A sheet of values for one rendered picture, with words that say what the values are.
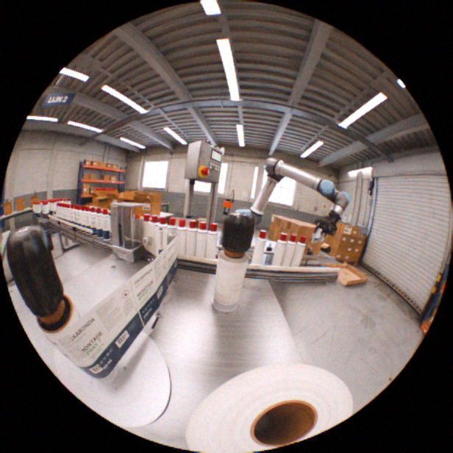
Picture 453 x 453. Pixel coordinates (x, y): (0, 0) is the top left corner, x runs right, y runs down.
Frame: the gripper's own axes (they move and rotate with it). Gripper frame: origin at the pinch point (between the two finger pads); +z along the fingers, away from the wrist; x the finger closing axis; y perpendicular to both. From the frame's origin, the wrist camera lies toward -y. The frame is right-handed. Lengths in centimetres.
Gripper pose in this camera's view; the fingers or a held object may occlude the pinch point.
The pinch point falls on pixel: (312, 240)
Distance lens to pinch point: 81.9
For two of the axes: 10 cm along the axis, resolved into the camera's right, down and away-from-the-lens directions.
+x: 7.9, 6.0, 1.1
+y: -0.2, 2.1, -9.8
